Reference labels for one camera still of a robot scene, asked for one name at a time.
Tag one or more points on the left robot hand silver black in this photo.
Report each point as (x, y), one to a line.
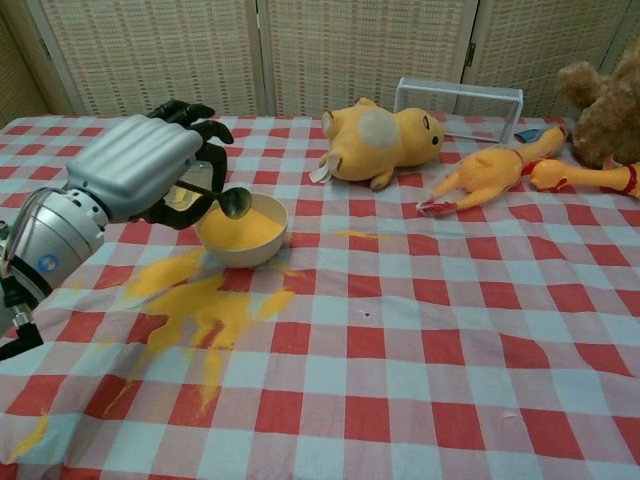
(130, 165)

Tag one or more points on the black spoon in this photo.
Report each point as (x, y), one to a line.
(239, 204)

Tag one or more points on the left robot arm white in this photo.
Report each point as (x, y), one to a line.
(50, 240)

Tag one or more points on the silver metal tray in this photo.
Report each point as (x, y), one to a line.
(200, 175)

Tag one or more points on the off-white bowl yellow powder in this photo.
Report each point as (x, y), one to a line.
(240, 252)

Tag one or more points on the woven folding screen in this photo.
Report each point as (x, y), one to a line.
(150, 55)

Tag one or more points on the spilled yellow powder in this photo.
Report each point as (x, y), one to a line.
(200, 305)

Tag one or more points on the yellow plush toy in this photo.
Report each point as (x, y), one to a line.
(380, 150)

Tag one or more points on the red white checkered tablecloth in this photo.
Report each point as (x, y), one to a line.
(400, 325)

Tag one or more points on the white clear plastic rack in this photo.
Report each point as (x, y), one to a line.
(460, 89)

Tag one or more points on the yellow rubber chicken toy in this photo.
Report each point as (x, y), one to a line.
(480, 175)
(555, 175)

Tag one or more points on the brown teddy bear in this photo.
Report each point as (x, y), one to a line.
(610, 120)

